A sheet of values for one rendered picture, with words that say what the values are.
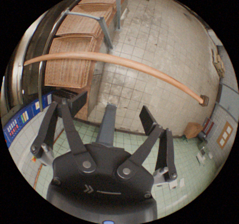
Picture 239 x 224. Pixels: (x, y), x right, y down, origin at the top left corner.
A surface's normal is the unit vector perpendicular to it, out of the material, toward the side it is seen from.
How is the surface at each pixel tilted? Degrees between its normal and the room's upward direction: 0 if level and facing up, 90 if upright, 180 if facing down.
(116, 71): 0
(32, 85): 70
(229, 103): 90
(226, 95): 90
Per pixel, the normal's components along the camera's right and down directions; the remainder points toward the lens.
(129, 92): 0.00, 0.39
